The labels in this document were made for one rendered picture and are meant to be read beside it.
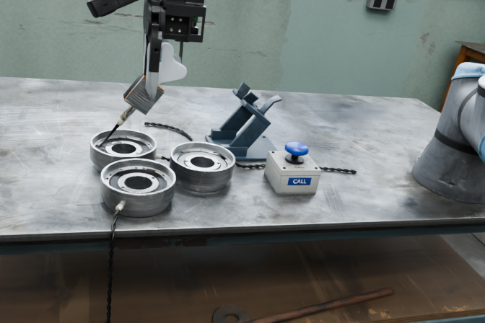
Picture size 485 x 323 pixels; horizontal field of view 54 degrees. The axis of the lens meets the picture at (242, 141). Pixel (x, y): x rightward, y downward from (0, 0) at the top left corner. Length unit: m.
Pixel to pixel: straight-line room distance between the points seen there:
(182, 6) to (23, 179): 0.34
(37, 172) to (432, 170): 0.67
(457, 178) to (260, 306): 0.43
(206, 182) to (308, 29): 1.87
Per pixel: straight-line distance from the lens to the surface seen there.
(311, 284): 1.02
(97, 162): 0.78
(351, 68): 2.71
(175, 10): 0.71
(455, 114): 0.89
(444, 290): 1.14
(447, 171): 0.92
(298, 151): 0.78
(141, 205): 0.67
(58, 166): 0.81
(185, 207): 0.71
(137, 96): 0.76
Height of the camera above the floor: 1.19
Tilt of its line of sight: 24 degrees down
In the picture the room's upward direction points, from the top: 9 degrees clockwise
